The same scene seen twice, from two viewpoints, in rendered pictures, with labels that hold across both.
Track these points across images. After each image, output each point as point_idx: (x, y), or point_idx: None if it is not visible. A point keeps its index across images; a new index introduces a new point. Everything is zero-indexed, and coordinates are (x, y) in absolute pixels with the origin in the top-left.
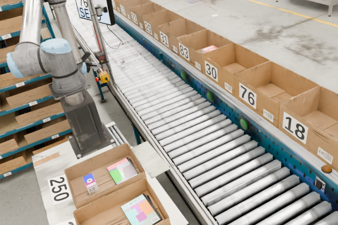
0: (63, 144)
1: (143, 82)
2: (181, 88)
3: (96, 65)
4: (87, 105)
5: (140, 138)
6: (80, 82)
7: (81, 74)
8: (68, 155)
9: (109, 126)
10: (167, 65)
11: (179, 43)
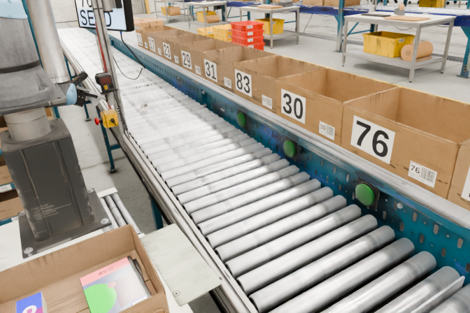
0: (5, 226)
1: (173, 130)
2: (236, 140)
3: (97, 96)
4: (53, 141)
5: (164, 226)
6: (41, 90)
7: (45, 76)
8: (7, 249)
9: (104, 195)
10: (213, 111)
11: (235, 71)
